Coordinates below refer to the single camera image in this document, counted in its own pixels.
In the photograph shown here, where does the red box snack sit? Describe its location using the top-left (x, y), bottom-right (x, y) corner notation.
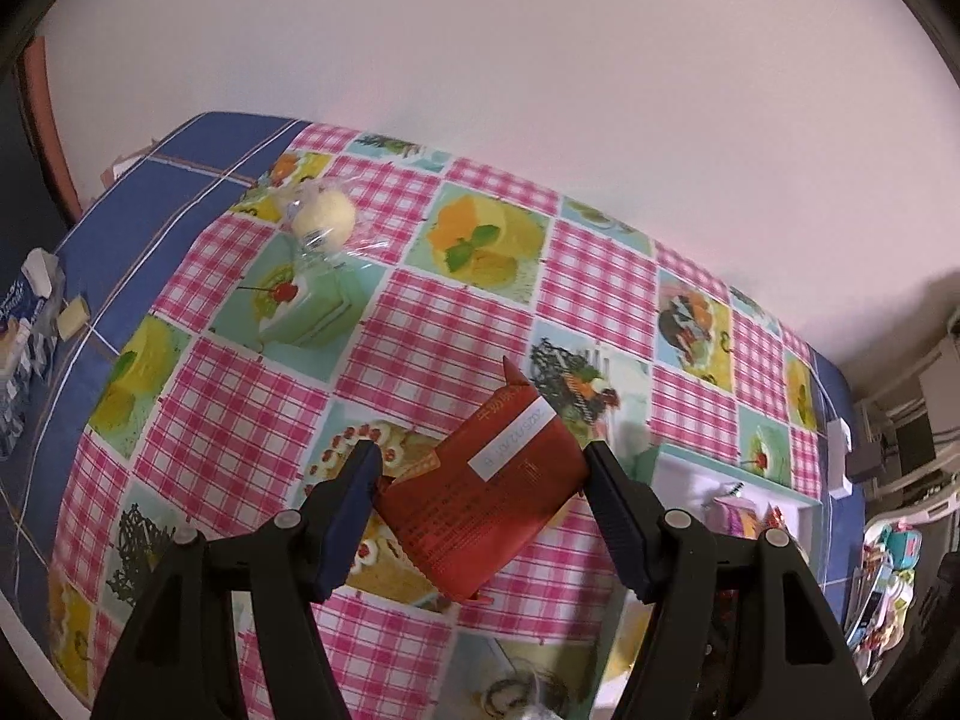
top-left (374, 361), bottom-right (587, 603)

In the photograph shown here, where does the clear yellow cake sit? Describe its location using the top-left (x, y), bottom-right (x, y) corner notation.
top-left (272, 177), bottom-right (389, 262)

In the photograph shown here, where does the colourful toy clutter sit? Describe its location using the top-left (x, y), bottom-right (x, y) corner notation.
top-left (843, 522), bottom-right (923, 683)

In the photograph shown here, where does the pink wrapped snack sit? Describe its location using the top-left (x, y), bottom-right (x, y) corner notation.
top-left (704, 496), bottom-right (763, 539)

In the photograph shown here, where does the white storage tray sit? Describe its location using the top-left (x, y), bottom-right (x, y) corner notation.
top-left (635, 444), bottom-right (825, 577)

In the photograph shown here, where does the white power adapter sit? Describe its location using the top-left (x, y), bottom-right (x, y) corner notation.
top-left (827, 418), bottom-right (853, 499)

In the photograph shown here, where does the small yellow wrapped biscuit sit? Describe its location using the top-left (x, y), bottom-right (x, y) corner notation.
top-left (55, 296), bottom-right (89, 341)

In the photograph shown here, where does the blue white snack package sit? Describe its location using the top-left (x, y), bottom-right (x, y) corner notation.
top-left (0, 247), bottom-right (65, 460)

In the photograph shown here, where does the pink checkered cake tablecloth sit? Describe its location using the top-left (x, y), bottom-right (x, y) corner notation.
top-left (47, 124), bottom-right (822, 702)

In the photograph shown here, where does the blue plaid cloth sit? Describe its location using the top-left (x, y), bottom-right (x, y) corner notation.
top-left (2, 112), bottom-right (304, 632)

